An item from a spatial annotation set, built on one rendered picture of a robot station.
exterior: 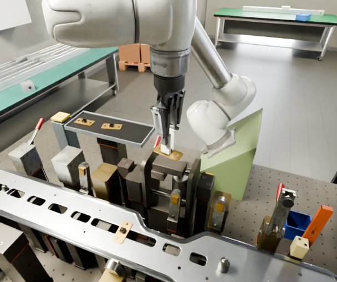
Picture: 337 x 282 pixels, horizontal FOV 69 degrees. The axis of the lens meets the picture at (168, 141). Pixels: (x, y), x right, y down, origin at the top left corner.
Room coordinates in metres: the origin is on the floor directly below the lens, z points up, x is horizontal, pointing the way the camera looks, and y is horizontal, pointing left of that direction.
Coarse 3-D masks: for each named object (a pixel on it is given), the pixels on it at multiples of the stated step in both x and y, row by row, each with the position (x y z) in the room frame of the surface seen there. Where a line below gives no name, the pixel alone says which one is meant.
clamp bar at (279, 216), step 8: (280, 192) 0.47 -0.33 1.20; (288, 192) 0.46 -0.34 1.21; (280, 200) 0.45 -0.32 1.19; (288, 200) 0.43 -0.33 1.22; (280, 208) 0.45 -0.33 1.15; (288, 208) 0.44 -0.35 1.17; (272, 216) 0.45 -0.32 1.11; (280, 216) 0.45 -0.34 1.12; (272, 224) 0.44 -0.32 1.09; (280, 224) 0.44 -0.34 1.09; (280, 232) 0.42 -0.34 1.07
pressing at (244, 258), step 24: (0, 168) 0.78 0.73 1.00; (0, 192) 0.64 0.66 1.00; (24, 192) 0.65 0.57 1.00; (48, 192) 0.64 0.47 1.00; (72, 192) 0.64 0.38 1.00; (24, 216) 0.53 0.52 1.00; (48, 216) 0.53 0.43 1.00; (96, 216) 0.53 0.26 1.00; (120, 216) 0.53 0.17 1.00; (72, 240) 0.44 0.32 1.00; (96, 240) 0.44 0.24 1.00; (168, 240) 0.44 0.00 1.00; (192, 240) 0.44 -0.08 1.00; (216, 240) 0.44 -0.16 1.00; (144, 264) 0.36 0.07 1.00; (168, 264) 0.36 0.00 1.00; (192, 264) 0.36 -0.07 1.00; (216, 264) 0.36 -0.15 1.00; (240, 264) 0.36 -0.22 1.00; (264, 264) 0.36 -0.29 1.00; (288, 264) 0.36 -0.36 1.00
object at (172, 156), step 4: (160, 144) 0.59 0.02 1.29; (156, 148) 0.57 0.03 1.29; (156, 152) 0.55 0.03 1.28; (160, 152) 0.55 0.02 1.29; (172, 152) 0.55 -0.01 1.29; (176, 152) 0.55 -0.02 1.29; (180, 152) 0.55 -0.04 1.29; (168, 156) 0.53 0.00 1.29; (172, 156) 0.53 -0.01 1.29; (180, 156) 0.53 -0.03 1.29; (176, 160) 0.51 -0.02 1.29
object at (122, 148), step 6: (102, 144) 0.84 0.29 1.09; (108, 144) 0.83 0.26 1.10; (114, 144) 0.82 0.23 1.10; (120, 144) 0.84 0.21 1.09; (102, 150) 0.84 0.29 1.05; (108, 150) 0.83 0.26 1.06; (114, 150) 0.82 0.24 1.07; (120, 150) 0.84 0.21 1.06; (102, 156) 0.85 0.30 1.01; (108, 156) 0.84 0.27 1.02; (114, 156) 0.82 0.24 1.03; (120, 156) 0.83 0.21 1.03; (126, 156) 0.88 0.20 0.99; (108, 162) 0.84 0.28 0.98; (114, 162) 0.83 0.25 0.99; (120, 180) 0.82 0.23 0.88
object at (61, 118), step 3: (57, 114) 0.97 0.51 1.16; (60, 114) 0.97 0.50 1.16; (63, 114) 0.97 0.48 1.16; (66, 114) 0.97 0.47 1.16; (69, 114) 0.97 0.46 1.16; (51, 117) 0.94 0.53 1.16; (54, 117) 0.94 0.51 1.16; (57, 117) 0.94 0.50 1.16; (60, 117) 0.94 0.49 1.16; (63, 117) 0.94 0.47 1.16; (66, 117) 0.95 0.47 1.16; (54, 120) 0.94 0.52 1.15; (57, 120) 0.93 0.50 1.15; (60, 120) 0.92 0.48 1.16; (63, 120) 0.93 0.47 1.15
